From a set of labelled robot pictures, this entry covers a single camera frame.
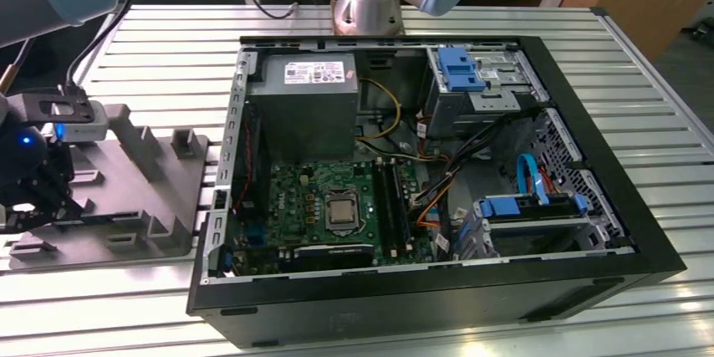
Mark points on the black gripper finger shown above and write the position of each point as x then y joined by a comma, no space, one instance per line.
57,173
29,219

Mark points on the black RAM slot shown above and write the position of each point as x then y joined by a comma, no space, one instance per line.
384,206

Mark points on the blue drive latch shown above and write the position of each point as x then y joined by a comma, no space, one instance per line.
457,68

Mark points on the hard disk in blue carrier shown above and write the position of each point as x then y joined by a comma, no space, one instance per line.
503,208

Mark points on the blue port connector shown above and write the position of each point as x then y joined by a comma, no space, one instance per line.
228,261

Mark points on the silver CPU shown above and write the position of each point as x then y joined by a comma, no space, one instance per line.
342,211

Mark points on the black RAM stick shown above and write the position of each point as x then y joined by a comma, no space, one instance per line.
106,218

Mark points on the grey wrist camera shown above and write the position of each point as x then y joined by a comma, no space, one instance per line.
84,131

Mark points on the green motherboard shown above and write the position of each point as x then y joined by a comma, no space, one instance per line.
290,190

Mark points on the silver disk bay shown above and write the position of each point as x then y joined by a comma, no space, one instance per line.
536,225

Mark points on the black CPU socket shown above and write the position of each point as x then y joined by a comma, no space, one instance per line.
342,194

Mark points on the grey power supply unit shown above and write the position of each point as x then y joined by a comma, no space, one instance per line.
301,123

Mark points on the silver drive cage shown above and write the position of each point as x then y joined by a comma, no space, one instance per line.
492,102

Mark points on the grey parts rack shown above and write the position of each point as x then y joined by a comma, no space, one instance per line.
140,190

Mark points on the black graphics card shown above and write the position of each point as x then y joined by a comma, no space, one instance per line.
336,258

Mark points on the black open PC case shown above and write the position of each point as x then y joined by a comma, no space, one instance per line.
391,302

